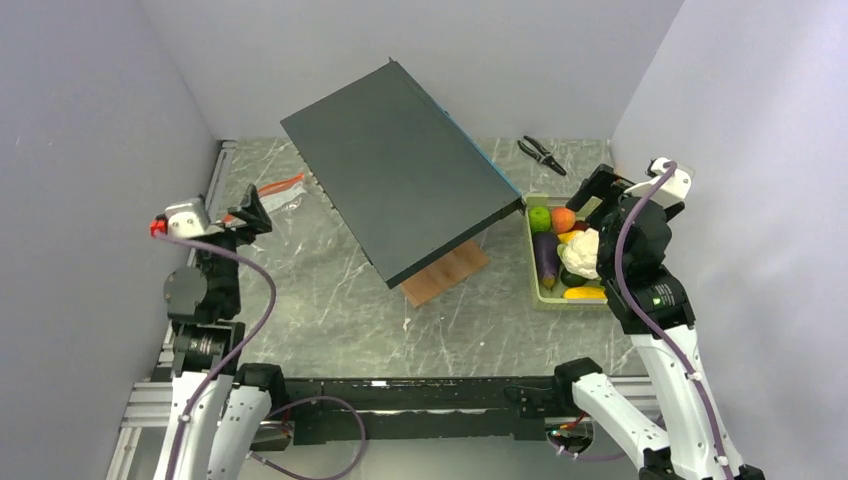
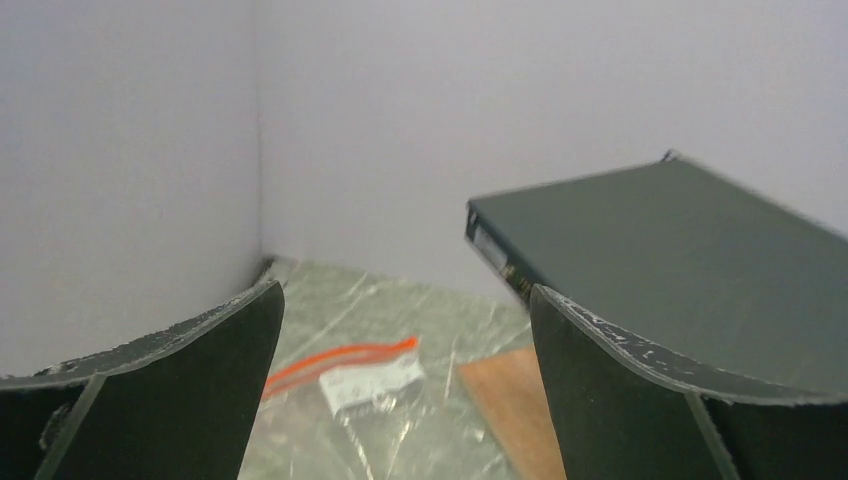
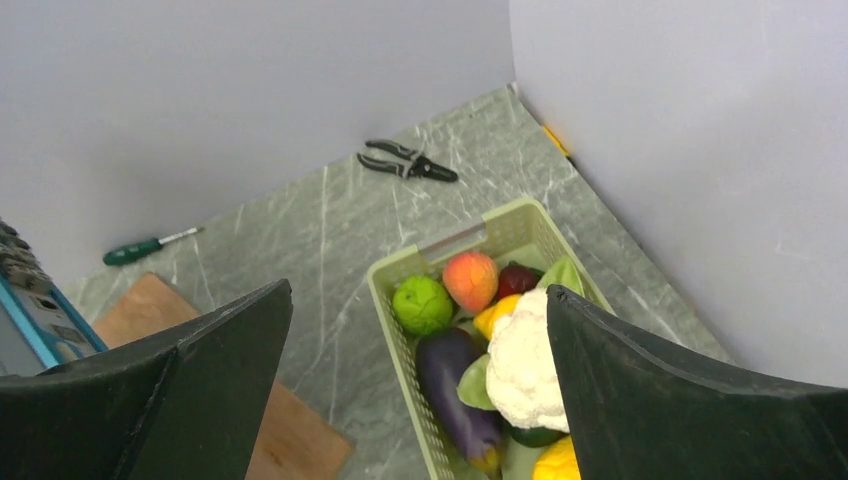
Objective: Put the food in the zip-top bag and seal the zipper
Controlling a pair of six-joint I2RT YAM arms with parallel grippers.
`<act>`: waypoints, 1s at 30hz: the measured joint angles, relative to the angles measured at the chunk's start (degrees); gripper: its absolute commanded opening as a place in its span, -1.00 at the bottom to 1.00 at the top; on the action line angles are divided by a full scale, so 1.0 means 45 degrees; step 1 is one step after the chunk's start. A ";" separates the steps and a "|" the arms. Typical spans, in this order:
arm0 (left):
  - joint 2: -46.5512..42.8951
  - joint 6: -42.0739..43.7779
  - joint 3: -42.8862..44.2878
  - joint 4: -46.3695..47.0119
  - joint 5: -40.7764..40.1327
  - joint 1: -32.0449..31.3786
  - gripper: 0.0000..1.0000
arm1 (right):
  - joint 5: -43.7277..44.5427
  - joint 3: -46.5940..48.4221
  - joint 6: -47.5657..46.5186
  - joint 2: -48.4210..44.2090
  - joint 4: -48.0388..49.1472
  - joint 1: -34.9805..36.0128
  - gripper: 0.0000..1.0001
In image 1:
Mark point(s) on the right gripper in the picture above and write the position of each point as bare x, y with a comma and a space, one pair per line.
603, 184

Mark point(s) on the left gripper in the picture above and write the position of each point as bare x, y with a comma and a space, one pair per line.
244, 234

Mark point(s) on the clear zip top bag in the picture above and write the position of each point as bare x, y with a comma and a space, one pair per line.
276, 195

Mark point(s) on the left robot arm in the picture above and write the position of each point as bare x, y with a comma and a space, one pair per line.
217, 404

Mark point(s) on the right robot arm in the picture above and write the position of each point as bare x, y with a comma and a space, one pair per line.
654, 311

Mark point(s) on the red apple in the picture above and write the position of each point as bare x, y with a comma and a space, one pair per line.
580, 226

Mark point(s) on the orange fruit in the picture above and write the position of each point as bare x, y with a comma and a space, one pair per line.
562, 220

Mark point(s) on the yellow pepper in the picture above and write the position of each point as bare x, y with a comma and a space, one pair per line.
565, 238

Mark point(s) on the black pliers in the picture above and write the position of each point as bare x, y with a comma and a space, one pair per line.
535, 150

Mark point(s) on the green lime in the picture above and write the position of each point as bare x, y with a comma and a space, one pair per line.
539, 219

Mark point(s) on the white cauliflower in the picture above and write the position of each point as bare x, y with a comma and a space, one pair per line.
579, 255

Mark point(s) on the purple eggplant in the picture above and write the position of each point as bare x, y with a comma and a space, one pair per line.
547, 260

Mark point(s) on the dark green cucumber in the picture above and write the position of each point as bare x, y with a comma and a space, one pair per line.
571, 280

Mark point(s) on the yellow corn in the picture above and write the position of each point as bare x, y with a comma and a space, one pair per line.
585, 293

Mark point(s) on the wooden base board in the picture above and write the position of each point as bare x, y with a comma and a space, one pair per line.
444, 273

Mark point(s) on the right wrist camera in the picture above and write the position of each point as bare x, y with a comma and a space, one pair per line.
673, 190

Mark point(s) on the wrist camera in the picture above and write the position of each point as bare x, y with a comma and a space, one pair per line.
187, 219
673, 190

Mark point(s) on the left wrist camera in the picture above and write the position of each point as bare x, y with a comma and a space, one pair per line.
187, 219

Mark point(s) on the dark grey network switch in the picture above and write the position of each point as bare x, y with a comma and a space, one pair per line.
406, 179

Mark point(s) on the aluminium frame profile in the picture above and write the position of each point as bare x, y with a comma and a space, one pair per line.
147, 412

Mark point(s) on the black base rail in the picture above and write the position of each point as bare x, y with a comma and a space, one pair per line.
347, 409

